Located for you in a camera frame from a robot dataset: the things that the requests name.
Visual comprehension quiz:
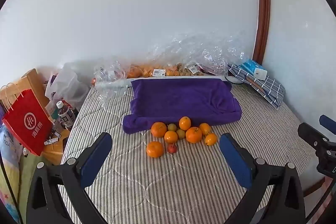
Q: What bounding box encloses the purple towel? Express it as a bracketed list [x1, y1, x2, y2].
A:
[122, 77, 242, 135]

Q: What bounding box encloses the brown paper bag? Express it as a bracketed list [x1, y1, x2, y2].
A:
[0, 68, 50, 115]

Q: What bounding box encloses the wooden side table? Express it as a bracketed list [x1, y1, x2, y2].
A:
[41, 119, 71, 165]

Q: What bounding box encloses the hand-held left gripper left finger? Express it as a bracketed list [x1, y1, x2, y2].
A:
[26, 132, 113, 224]

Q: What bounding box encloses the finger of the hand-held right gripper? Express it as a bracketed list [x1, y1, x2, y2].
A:
[319, 115, 336, 134]
[298, 123, 330, 147]

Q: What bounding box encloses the blue checkered cloth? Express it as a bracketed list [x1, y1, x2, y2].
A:
[227, 64, 285, 109]

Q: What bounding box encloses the clear bag of oranges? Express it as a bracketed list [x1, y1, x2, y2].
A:
[126, 63, 168, 79]

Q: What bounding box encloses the printed blanket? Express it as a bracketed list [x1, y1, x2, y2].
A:
[0, 123, 29, 224]

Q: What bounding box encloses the roll of plastic bags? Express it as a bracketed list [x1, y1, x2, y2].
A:
[96, 79, 132, 91]

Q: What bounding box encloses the large mandarin orange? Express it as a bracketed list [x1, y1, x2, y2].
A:
[146, 141, 164, 159]
[151, 122, 168, 138]
[185, 127, 203, 144]

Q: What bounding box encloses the brown wooden door frame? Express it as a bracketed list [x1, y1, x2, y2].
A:
[253, 0, 271, 64]

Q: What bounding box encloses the small crumpled clear plastic bag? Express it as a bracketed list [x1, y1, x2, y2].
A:
[94, 60, 132, 106]

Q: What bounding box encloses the blue and white box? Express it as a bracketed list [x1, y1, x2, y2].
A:
[240, 59, 264, 73]

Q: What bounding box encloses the striped bed quilt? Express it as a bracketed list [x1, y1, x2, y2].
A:
[54, 77, 319, 224]

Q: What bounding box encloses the medium mandarin orange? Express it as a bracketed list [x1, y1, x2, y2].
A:
[179, 116, 192, 131]
[164, 131, 179, 144]

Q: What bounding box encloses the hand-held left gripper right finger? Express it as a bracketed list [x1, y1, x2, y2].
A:
[219, 133, 307, 224]

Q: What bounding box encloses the wooden bed frame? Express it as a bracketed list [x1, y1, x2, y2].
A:
[302, 177, 332, 199]

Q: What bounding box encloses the small mandarin orange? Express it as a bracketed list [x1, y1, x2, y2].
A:
[204, 133, 218, 146]
[199, 123, 212, 135]

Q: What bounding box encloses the plastic drink bottle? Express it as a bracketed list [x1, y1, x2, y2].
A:
[56, 101, 76, 128]

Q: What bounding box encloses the white charger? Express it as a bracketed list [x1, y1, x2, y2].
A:
[253, 68, 268, 81]

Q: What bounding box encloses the white plastic bag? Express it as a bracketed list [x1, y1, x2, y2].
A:
[45, 63, 90, 110]

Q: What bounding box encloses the red paper bag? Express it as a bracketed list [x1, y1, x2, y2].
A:
[1, 88, 53, 157]

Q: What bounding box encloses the clear bag of red fruits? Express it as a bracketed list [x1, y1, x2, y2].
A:
[201, 67, 226, 77]

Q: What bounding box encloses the large crumpled clear plastic bag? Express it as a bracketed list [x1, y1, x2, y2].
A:
[147, 31, 250, 76]

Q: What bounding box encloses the clear bag of yellow fruits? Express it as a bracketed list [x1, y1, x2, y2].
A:
[168, 63, 205, 77]

